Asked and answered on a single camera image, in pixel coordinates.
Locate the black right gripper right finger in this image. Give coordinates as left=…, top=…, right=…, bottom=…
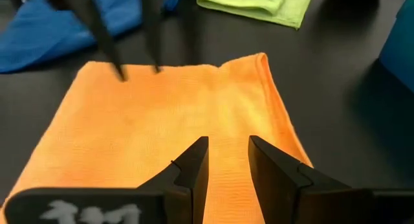
left=248, top=135, right=375, bottom=224

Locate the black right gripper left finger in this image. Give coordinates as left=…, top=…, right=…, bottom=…
left=137, top=135, right=210, bottom=224

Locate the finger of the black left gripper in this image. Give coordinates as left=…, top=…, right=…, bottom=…
left=141, top=0, right=163, bottom=75
left=50, top=0, right=129, bottom=84

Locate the blue microfiber towel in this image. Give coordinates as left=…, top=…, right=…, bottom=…
left=0, top=0, right=184, bottom=75

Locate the orange microfiber towel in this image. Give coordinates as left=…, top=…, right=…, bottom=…
left=0, top=52, right=314, bottom=224

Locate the green microfiber towel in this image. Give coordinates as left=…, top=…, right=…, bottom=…
left=196, top=0, right=314, bottom=30

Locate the teal plastic bin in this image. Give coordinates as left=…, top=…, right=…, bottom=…
left=378, top=0, right=414, bottom=95

